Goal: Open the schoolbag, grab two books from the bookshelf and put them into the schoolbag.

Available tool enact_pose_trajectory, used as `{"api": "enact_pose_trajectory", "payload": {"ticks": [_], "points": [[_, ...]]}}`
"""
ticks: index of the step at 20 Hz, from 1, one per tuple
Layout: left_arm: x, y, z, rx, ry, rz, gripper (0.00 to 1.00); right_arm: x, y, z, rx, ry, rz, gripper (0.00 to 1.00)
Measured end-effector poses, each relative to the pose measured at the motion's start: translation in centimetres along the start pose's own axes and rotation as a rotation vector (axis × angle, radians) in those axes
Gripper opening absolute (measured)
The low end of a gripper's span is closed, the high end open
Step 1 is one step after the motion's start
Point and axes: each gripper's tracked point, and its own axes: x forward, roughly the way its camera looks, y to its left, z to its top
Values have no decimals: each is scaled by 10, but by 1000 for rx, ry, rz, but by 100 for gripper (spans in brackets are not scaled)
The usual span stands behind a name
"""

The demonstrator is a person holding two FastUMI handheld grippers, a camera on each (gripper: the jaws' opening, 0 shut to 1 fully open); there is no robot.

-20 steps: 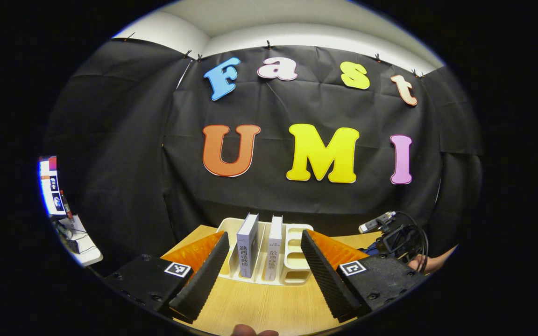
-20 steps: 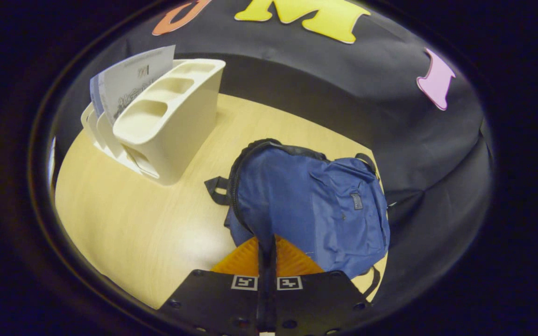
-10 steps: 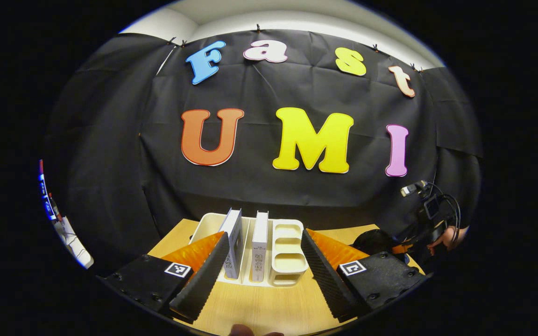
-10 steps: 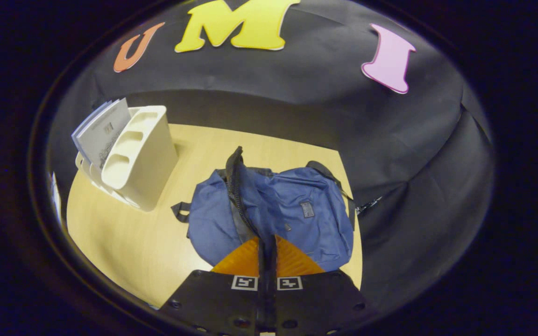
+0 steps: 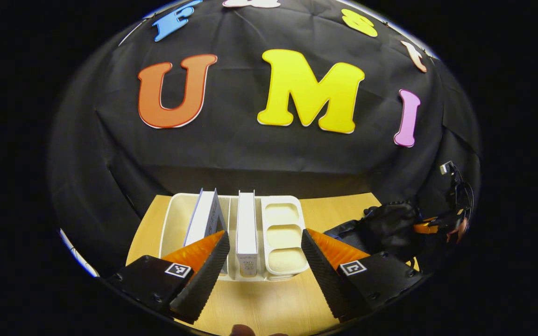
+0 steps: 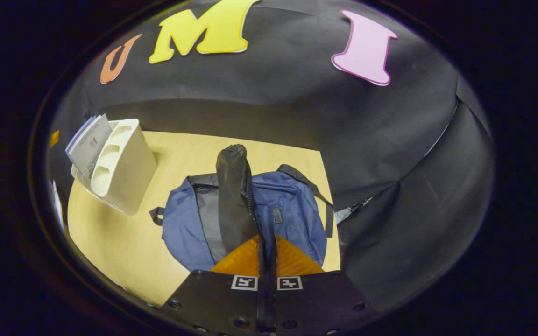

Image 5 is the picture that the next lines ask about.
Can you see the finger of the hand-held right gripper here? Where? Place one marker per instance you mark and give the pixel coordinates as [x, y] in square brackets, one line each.
[425, 228]

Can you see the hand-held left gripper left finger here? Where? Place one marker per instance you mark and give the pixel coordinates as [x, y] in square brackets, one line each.
[203, 284]

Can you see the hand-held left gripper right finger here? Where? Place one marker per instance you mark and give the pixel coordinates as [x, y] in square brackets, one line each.
[327, 280]

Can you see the blue black schoolbag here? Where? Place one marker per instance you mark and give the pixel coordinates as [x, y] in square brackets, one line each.
[385, 228]

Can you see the white plastic bookshelf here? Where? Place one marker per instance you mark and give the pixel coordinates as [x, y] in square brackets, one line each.
[283, 233]

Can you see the white patterned cover book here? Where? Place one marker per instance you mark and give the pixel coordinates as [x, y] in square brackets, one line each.
[246, 224]
[203, 219]

